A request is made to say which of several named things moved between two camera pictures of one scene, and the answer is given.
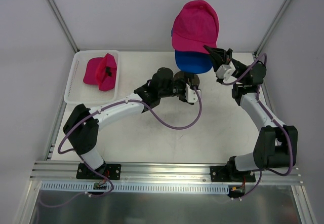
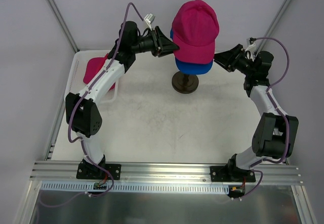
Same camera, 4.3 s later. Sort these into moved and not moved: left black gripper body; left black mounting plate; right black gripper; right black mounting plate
Moved: left black gripper body; right black gripper
Not moved: left black mounting plate; right black mounting plate
